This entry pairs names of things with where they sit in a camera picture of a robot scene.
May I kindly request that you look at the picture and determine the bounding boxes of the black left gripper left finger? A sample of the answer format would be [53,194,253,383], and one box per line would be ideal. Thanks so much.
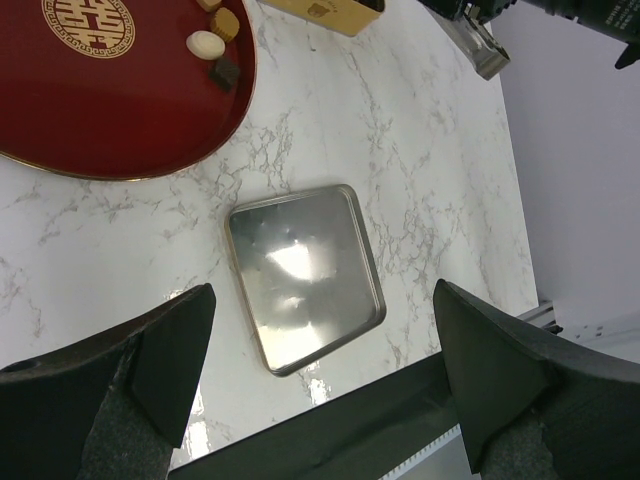
[1,283,216,479]

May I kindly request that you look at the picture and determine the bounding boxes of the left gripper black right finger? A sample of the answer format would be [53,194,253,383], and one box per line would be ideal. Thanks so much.
[433,280,639,479]

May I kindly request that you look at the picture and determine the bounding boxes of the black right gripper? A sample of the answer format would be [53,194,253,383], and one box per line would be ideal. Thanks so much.
[419,0,515,21]

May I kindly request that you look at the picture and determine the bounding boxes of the silver metal tongs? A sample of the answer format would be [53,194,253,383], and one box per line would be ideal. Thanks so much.
[450,16,511,80]

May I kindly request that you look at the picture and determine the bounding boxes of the silver tin lid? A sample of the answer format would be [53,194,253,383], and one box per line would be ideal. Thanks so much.
[225,184,387,377]

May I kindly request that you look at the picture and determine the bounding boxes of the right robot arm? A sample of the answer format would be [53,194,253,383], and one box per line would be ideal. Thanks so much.
[422,0,639,71]

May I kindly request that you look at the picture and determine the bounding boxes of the gold chocolate tin box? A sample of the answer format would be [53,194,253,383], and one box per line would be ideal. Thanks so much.
[265,0,386,37]

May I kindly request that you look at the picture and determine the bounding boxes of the tan round chocolate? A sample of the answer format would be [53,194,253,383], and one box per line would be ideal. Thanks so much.
[209,7,240,43]

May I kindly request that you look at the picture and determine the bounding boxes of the dark square chocolate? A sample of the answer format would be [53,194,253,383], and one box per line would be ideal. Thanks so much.
[208,57,240,92]

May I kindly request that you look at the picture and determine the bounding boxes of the tan square chocolate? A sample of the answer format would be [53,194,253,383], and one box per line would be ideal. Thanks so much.
[197,0,222,12]

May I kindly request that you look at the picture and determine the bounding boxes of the cream round chocolate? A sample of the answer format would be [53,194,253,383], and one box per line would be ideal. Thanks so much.
[186,30,226,61]

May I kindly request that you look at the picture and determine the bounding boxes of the red round tray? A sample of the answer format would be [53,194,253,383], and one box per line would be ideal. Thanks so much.
[1,1,257,180]

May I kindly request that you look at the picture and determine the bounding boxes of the aluminium frame rail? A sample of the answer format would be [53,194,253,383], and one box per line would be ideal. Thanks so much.
[519,297,640,351]

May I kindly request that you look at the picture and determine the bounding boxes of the white slotted cable duct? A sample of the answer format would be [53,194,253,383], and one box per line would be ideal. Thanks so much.
[382,424,469,480]

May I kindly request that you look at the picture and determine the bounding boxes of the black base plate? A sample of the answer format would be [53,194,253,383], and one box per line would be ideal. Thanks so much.
[169,353,458,479]

